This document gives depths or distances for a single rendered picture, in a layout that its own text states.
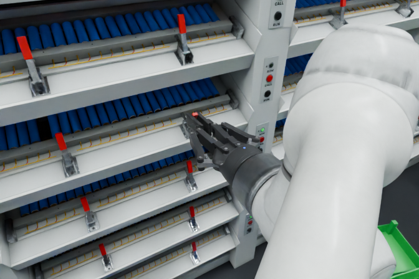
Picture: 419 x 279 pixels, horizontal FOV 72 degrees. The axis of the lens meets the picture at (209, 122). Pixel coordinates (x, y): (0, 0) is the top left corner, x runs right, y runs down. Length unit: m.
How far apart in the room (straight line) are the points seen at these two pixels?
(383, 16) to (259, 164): 0.70
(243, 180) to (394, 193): 1.44
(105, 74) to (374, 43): 0.44
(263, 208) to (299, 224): 0.22
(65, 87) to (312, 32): 0.57
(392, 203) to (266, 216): 1.40
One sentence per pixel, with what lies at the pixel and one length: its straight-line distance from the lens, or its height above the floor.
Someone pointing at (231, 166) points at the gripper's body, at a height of 0.85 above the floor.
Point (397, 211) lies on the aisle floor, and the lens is 1.73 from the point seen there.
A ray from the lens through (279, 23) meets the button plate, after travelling 0.68.
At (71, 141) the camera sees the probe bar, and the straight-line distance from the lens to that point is 0.68.
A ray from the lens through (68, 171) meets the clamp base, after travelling 0.67.
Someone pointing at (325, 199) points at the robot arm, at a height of 1.04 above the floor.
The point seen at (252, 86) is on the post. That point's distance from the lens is 0.70.
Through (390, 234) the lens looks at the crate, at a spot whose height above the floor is 0.00.
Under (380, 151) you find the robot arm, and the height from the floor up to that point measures 1.04.
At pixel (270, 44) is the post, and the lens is 0.69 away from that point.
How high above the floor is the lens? 1.17
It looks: 36 degrees down
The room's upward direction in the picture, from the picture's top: straight up
